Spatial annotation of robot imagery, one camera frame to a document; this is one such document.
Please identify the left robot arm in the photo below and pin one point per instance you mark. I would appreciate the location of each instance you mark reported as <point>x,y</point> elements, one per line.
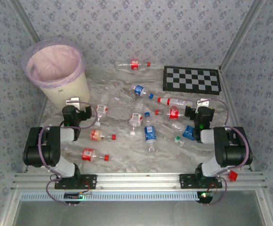
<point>56,141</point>

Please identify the cream plastic waste bin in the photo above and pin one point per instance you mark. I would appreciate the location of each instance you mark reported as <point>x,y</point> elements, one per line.
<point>66,90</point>

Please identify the clear bottle white red label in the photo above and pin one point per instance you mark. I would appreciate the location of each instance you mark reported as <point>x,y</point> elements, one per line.
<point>136,118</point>
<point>101,109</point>

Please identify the blue-label bottle with blue cap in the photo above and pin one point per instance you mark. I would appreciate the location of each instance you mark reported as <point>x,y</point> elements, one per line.
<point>138,90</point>

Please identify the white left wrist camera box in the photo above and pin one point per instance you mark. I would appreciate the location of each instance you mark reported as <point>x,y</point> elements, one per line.
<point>71,101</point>

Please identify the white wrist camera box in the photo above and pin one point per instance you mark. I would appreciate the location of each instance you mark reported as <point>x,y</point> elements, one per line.
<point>71,101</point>
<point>203,102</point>

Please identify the white-label bottle with red cap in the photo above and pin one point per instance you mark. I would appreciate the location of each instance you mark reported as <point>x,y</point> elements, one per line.
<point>174,101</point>

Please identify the red block on rail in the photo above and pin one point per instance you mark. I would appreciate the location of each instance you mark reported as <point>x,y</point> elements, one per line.
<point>233,175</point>

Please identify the aluminium frame post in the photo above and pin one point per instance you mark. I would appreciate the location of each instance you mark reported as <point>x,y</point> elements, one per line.
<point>242,33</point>
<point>26,20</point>

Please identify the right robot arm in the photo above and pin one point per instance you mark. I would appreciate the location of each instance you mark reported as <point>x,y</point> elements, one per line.
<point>230,150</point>

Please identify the Pocari Sweat blue-label bottle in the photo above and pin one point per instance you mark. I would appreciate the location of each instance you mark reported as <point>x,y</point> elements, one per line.
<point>150,134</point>

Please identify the pink plastic bin liner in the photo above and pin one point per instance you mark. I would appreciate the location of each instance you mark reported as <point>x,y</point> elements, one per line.
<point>54,63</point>

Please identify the aluminium mounting rail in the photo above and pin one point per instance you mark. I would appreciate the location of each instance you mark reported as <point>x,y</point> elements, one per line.
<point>136,181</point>

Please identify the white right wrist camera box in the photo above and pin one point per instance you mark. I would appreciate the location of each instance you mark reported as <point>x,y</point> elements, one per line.
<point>203,102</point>

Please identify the blue-label bottle with green cap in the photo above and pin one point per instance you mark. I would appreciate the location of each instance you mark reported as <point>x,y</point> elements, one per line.
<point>188,133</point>

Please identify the black grey checkerboard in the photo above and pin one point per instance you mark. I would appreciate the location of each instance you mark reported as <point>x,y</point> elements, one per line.
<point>191,80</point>

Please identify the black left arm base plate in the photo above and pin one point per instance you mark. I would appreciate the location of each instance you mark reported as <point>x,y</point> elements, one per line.
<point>89,182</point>

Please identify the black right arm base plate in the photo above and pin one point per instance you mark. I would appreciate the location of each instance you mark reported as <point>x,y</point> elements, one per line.
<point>186,181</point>

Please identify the circuit board with green light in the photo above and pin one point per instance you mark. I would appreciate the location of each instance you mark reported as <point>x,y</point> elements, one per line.
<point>204,196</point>
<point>74,196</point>

